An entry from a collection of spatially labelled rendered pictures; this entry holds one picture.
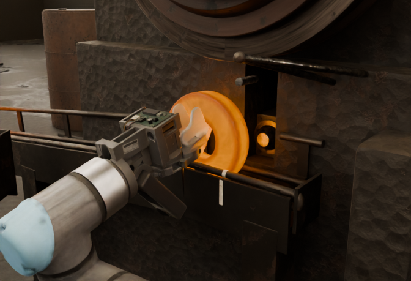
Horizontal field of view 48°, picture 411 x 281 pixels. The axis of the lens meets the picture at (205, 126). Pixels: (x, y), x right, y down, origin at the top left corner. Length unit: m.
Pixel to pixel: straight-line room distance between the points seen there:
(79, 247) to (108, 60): 0.50
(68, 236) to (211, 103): 0.30
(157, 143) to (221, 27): 0.18
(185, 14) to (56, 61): 2.91
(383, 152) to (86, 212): 0.35
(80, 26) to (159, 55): 2.58
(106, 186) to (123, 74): 0.41
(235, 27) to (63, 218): 0.32
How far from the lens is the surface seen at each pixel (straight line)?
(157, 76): 0.88
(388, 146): 0.57
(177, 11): 0.68
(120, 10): 1.02
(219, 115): 0.71
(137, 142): 0.62
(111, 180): 0.58
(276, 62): 0.55
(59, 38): 3.50
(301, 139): 0.71
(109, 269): 0.59
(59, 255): 0.57
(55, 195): 0.56
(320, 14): 0.57
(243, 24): 0.61
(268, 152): 0.80
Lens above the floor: 0.97
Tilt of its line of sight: 16 degrees down
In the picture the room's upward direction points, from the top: straight up
